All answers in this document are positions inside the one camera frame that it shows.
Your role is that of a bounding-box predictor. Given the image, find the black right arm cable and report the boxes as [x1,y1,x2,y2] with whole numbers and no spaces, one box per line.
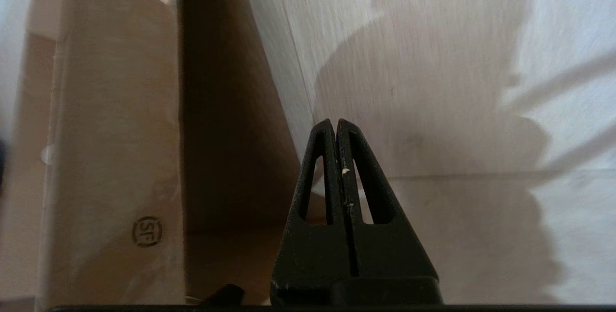
[200,283,245,307]

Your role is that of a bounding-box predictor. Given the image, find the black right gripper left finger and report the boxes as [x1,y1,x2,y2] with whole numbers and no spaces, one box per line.
[269,118,358,306]

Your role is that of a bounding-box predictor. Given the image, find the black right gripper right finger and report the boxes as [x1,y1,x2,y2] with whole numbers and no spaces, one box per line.
[336,118,443,306]

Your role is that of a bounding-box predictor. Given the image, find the brown cardboard shoe box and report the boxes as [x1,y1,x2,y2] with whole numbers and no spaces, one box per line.
[0,0,328,308]

